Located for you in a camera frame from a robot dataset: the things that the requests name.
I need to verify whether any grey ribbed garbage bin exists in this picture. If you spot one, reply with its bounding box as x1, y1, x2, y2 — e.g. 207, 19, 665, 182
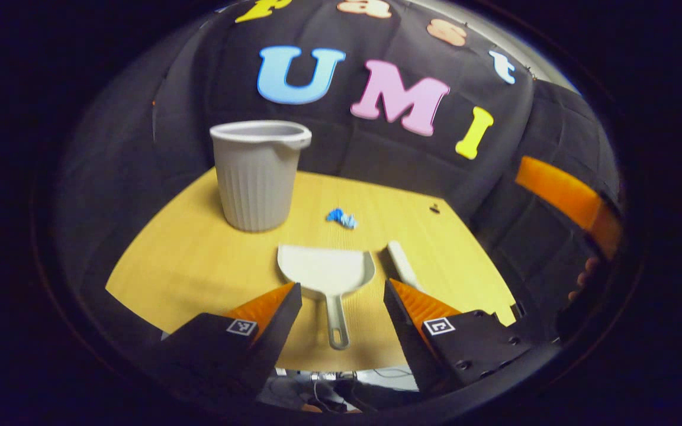
210, 120, 313, 233

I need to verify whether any white plastic dustpan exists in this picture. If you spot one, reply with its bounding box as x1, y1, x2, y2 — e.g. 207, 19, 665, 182
276, 244, 376, 351

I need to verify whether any black backdrop cloth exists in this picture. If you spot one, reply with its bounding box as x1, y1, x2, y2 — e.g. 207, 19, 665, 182
57, 0, 623, 332

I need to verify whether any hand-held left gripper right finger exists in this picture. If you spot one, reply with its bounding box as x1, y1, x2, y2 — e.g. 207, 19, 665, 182
383, 278, 561, 394

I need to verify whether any small white broom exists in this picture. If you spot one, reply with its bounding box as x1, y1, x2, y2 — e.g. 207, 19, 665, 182
386, 240, 424, 292

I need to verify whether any blue paper scrap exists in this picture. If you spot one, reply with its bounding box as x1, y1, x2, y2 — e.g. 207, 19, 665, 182
326, 208, 358, 230

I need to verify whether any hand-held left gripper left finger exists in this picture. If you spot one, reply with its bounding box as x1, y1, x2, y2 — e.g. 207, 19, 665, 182
157, 282, 304, 409

